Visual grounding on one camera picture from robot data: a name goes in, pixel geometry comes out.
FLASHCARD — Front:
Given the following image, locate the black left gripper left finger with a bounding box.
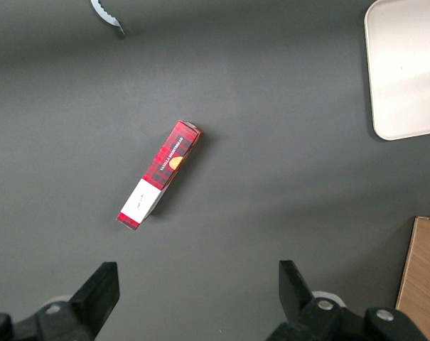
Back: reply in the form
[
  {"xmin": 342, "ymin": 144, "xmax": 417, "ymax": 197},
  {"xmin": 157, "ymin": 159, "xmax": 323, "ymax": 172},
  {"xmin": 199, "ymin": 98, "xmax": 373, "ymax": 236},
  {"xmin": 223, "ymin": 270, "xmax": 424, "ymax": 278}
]
[{"xmin": 0, "ymin": 261, "xmax": 120, "ymax": 341}]

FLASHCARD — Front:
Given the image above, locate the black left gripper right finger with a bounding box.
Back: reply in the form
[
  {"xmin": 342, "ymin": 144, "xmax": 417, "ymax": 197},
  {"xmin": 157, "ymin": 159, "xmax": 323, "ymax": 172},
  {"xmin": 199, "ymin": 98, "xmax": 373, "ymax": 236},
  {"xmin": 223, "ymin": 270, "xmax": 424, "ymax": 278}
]
[{"xmin": 267, "ymin": 260, "xmax": 427, "ymax": 341}]

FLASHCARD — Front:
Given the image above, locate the beige rectangular tray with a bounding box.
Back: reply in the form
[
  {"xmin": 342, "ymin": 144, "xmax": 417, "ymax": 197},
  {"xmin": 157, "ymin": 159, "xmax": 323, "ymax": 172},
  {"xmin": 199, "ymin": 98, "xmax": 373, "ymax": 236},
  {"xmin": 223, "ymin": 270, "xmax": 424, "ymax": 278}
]
[{"xmin": 363, "ymin": 0, "xmax": 430, "ymax": 142}]

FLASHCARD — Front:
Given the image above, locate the light wooden drawer cabinet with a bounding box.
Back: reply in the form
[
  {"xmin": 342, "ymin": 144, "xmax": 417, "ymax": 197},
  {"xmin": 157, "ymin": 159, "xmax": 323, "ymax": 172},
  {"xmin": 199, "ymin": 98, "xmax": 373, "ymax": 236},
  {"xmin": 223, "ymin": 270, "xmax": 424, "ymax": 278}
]
[{"xmin": 395, "ymin": 215, "xmax": 430, "ymax": 341}]

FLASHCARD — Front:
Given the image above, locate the red plaid cookie box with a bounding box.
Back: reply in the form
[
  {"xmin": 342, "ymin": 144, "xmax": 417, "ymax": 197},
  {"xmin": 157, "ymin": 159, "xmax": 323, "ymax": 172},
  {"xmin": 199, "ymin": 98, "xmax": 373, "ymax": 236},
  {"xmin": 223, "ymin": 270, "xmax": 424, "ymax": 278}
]
[{"xmin": 115, "ymin": 119, "xmax": 204, "ymax": 232}]

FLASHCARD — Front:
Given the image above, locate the white serrated plastic clamp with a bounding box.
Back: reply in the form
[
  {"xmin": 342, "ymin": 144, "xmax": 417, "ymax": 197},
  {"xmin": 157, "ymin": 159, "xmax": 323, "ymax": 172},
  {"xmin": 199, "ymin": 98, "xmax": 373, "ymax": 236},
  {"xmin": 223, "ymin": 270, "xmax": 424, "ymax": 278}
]
[{"xmin": 90, "ymin": 0, "xmax": 127, "ymax": 36}]

